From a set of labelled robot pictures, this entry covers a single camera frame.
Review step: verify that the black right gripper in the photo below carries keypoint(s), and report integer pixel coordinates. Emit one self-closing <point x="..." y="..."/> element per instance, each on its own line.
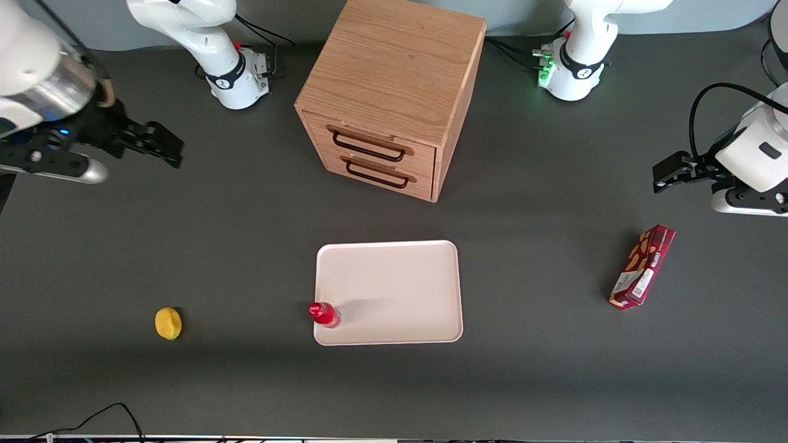
<point x="103" y="129"/>

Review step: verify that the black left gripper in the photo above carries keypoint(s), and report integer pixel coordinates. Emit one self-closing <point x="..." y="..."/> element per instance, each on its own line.
<point x="700" y="168"/>

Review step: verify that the red coke bottle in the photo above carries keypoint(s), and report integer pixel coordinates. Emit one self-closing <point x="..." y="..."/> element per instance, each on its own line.
<point x="324" y="314"/>

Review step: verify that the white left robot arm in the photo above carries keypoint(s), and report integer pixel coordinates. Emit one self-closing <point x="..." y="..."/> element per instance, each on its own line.
<point x="585" y="49"/>

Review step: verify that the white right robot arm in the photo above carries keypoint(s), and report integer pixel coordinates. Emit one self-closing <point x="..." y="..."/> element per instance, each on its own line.
<point x="203" y="37"/>

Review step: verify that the white rectangular tray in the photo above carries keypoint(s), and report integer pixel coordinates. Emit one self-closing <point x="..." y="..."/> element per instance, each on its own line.
<point x="394" y="289"/>

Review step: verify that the red snack box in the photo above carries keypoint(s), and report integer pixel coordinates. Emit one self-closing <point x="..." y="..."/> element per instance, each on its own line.
<point x="643" y="266"/>

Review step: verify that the yellow lemon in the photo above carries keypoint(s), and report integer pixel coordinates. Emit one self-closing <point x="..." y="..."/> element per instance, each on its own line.
<point x="168" y="323"/>

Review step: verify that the wooden drawer cabinet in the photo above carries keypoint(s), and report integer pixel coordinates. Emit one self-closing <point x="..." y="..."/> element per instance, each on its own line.
<point x="394" y="61"/>

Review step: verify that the wooden drawer front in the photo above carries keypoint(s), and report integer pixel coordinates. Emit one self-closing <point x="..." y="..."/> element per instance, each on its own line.
<point x="425" y="159"/>
<point x="425" y="187"/>

